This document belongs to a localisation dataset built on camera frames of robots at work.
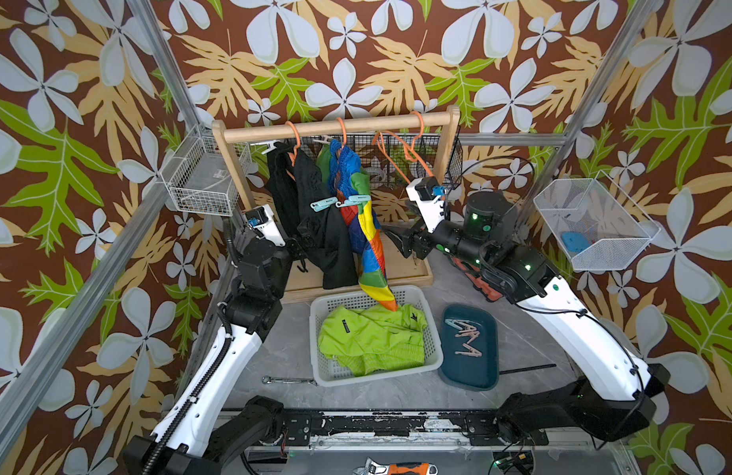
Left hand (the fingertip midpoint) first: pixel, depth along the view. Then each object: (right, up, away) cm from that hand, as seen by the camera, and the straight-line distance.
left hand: (294, 220), depth 68 cm
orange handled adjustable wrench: (+19, -59, +1) cm, 62 cm away
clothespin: (+49, -32, +23) cm, 62 cm away
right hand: (+23, 0, -9) cm, 24 cm away
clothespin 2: (+48, -37, +18) cm, 64 cm away
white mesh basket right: (+82, 0, +14) cm, 84 cm away
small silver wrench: (-10, -44, +14) cm, 47 cm away
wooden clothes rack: (-5, -17, +31) cm, 36 cm away
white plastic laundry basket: (+7, -42, +15) cm, 45 cm away
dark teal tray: (+43, -40, +10) cm, 60 cm away
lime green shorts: (+20, -31, +13) cm, 39 cm away
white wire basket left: (-32, +15, +17) cm, 39 cm away
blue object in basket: (+75, -5, +12) cm, 76 cm away
